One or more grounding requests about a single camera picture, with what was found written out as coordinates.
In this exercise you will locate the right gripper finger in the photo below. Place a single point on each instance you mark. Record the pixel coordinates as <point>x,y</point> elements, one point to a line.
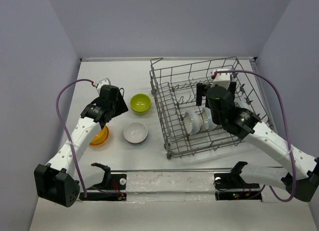
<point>201,90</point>
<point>232,89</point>

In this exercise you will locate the white bowl stack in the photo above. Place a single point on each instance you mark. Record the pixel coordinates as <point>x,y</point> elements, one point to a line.
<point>192,122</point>

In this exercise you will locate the grey wire dish rack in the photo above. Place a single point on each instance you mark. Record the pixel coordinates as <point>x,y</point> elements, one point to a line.
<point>174,92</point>

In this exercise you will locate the white bowl red rim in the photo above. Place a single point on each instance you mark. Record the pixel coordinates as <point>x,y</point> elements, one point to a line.
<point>135,133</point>

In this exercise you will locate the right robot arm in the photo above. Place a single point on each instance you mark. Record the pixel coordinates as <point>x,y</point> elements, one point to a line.
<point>299,172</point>

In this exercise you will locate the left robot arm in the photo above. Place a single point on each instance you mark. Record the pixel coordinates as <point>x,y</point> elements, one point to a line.
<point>60,180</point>

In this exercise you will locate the green bowl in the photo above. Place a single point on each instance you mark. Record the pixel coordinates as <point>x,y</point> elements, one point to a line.
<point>140,104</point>

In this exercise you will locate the orange bowl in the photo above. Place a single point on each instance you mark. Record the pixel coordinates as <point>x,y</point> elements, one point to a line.
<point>101,137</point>

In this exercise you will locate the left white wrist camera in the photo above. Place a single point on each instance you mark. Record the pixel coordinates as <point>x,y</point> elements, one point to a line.
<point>98,85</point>

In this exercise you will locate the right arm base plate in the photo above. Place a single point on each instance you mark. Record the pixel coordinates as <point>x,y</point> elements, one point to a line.
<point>230,188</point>

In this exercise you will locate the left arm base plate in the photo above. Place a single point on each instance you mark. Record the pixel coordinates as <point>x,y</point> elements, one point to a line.
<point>113,191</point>

